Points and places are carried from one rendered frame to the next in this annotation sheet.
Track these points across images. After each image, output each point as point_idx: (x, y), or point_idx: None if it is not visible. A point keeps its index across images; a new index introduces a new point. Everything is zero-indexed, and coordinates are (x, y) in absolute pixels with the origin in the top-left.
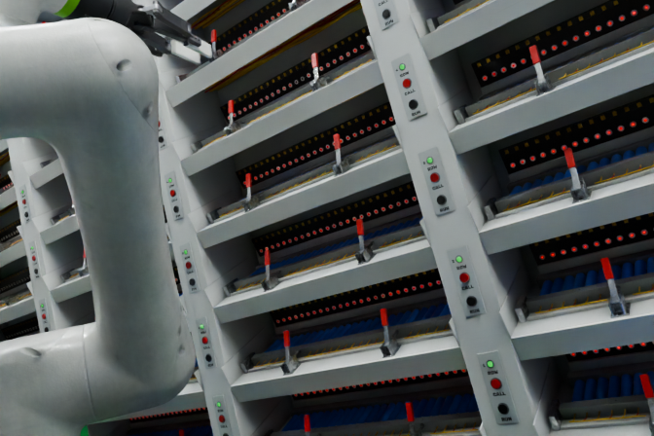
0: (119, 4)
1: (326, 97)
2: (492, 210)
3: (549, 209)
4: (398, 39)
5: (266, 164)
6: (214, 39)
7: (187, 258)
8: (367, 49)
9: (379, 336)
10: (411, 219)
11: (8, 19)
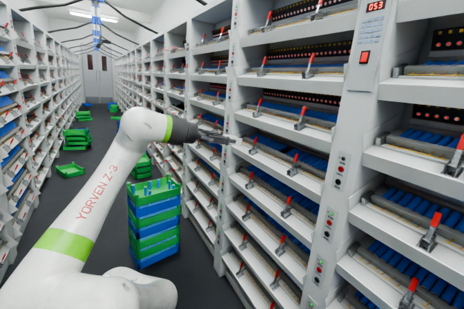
0: (190, 138)
1: (291, 183)
2: (341, 298)
3: None
4: (337, 199)
5: None
6: (259, 105)
7: (223, 181)
8: None
9: (275, 270)
10: None
11: (132, 150)
